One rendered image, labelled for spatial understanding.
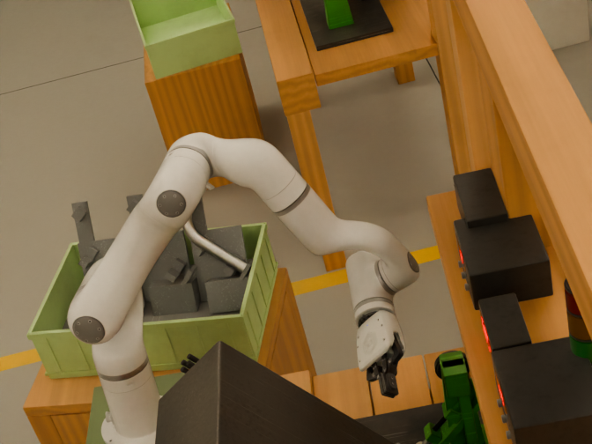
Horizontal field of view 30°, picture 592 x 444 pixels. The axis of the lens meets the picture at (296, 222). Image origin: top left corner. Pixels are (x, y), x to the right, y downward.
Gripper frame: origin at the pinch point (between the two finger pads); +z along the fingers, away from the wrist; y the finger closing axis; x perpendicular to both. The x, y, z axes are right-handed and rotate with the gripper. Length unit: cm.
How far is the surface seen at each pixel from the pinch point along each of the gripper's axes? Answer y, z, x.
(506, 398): 48, 36, -23
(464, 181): 41.5, -15.1, -11.2
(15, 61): -319, -439, 30
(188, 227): -62, -87, -5
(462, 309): 35.6, 9.7, -13.6
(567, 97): 78, 7, -29
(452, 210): 32.5, -17.6, -6.0
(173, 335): -73, -58, -5
